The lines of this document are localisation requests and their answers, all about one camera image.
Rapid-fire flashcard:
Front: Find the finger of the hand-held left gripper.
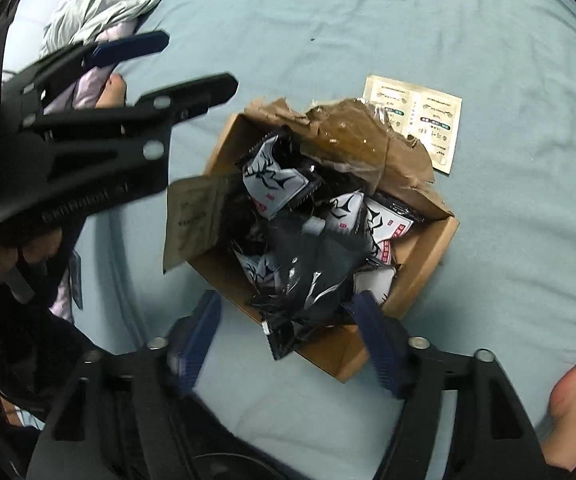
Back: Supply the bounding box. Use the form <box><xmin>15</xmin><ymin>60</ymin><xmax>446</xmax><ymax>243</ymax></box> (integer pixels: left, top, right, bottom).
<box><xmin>2</xmin><ymin>30</ymin><xmax>171</xmax><ymax>111</ymax></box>
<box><xmin>20</xmin><ymin>72</ymin><xmax>239</xmax><ymax>161</ymax></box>

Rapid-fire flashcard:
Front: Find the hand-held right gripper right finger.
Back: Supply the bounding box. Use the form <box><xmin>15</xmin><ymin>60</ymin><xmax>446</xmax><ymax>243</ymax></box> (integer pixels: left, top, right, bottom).
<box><xmin>350</xmin><ymin>290</ymin><xmax>549</xmax><ymax>480</ymax></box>

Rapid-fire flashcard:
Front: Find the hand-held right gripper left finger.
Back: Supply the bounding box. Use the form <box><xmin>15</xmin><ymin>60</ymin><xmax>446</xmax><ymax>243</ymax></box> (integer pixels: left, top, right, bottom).
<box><xmin>28</xmin><ymin>290</ymin><xmax>223</xmax><ymax>480</ymax></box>

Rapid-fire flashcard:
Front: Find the brown cardboard box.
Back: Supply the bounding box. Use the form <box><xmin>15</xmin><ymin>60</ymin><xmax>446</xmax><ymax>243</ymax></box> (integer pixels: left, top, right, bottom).
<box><xmin>163</xmin><ymin>97</ymin><xmax>461</xmax><ymax>385</ymax></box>

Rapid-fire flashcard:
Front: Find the pile of snack packets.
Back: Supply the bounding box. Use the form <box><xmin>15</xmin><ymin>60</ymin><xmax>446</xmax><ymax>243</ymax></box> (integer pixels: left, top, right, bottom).
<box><xmin>230</xmin><ymin>130</ymin><xmax>416</xmax><ymax>361</ymax></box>

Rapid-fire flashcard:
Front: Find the person's left foot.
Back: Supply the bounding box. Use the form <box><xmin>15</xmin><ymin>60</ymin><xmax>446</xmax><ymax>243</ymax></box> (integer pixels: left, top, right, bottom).
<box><xmin>95</xmin><ymin>74</ymin><xmax>129</xmax><ymax>109</ymax></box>

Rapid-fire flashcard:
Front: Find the lilac quilt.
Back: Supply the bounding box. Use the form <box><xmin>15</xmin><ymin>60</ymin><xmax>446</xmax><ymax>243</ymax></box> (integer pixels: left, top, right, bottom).
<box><xmin>42</xmin><ymin>20</ymin><xmax>143</xmax><ymax>111</ymax></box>

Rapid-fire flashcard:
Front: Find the person's black clothing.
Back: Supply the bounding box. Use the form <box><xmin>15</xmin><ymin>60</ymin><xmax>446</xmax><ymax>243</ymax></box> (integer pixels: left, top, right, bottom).
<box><xmin>0</xmin><ymin>260</ymin><xmax>138</xmax><ymax>480</ymax></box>

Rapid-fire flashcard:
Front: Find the teal bed sheet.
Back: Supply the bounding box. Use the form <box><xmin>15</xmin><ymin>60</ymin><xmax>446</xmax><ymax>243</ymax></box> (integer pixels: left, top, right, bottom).
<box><xmin>0</xmin><ymin>0</ymin><xmax>576</xmax><ymax>480</ymax></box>

